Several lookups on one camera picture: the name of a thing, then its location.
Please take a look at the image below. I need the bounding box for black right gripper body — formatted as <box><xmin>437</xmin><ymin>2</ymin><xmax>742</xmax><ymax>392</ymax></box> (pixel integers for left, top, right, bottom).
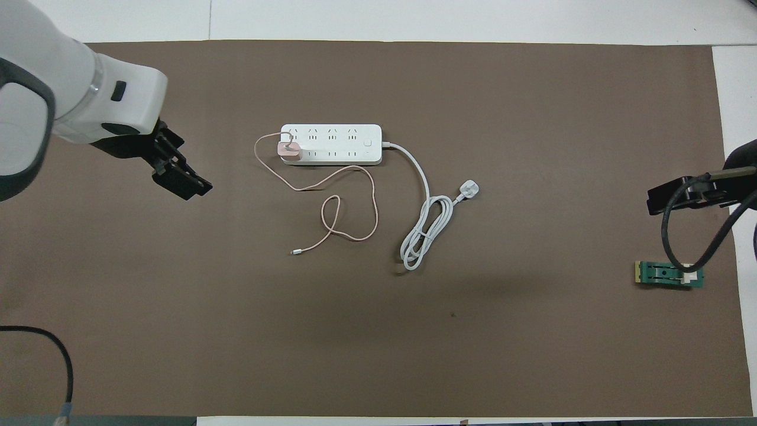
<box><xmin>694</xmin><ymin>138</ymin><xmax>757</xmax><ymax>209</ymax></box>

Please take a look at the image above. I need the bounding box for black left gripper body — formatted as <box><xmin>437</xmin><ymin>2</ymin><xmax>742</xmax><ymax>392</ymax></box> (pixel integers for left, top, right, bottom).
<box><xmin>91</xmin><ymin>118</ymin><xmax>185</xmax><ymax>173</ymax></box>

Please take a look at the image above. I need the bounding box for pink charger block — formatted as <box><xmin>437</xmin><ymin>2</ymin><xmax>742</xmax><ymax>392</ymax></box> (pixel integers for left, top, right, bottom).
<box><xmin>277</xmin><ymin>140</ymin><xmax>304</xmax><ymax>164</ymax></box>

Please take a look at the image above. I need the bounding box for pink charging cable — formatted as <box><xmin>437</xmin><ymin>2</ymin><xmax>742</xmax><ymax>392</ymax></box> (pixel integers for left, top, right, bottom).
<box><xmin>254</xmin><ymin>133</ymin><xmax>380</xmax><ymax>257</ymax></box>

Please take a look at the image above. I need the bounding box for white power strip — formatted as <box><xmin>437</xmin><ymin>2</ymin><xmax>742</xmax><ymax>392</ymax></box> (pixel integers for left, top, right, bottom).
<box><xmin>279</xmin><ymin>123</ymin><xmax>383</xmax><ymax>166</ymax></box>

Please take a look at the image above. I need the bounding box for brown table mat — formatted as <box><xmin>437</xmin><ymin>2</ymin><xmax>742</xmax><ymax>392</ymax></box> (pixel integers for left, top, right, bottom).
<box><xmin>0</xmin><ymin>40</ymin><xmax>753</xmax><ymax>418</ymax></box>

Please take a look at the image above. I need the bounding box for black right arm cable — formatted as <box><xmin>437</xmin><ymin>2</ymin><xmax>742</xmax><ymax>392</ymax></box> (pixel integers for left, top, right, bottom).
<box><xmin>660</xmin><ymin>173</ymin><xmax>757</xmax><ymax>275</ymax></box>

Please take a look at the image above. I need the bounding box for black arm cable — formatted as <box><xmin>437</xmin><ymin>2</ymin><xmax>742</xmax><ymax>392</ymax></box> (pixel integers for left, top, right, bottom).
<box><xmin>660</xmin><ymin>173</ymin><xmax>757</xmax><ymax>275</ymax></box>
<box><xmin>0</xmin><ymin>325</ymin><xmax>75</xmax><ymax>426</ymax></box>

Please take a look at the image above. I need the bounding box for white power cord with plug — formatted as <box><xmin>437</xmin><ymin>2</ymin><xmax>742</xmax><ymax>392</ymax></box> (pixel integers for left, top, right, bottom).
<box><xmin>381</xmin><ymin>141</ymin><xmax>481</xmax><ymax>272</ymax></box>

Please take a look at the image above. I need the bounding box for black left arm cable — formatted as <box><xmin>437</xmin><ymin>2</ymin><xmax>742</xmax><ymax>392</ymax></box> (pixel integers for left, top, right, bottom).
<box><xmin>0</xmin><ymin>325</ymin><xmax>75</xmax><ymax>426</ymax></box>

